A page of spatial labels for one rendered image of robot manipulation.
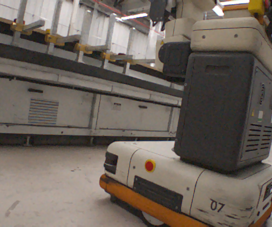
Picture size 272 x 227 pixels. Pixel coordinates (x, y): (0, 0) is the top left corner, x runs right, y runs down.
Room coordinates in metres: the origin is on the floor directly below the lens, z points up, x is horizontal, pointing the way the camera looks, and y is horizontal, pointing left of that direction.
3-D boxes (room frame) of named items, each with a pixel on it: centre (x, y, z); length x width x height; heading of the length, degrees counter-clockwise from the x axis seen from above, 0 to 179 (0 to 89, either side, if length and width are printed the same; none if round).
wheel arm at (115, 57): (1.95, 0.20, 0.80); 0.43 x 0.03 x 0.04; 46
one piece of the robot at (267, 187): (0.87, -0.60, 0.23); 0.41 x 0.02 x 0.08; 136
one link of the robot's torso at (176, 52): (1.14, -0.19, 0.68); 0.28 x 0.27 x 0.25; 136
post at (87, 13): (1.79, 0.45, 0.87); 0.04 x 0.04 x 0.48; 46
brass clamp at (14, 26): (1.44, 0.78, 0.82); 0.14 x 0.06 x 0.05; 136
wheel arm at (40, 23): (1.41, 0.72, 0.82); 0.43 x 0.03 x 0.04; 46
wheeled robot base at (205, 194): (1.08, -0.35, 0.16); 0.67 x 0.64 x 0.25; 46
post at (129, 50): (2.15, 0.11, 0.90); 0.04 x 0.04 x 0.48; 46
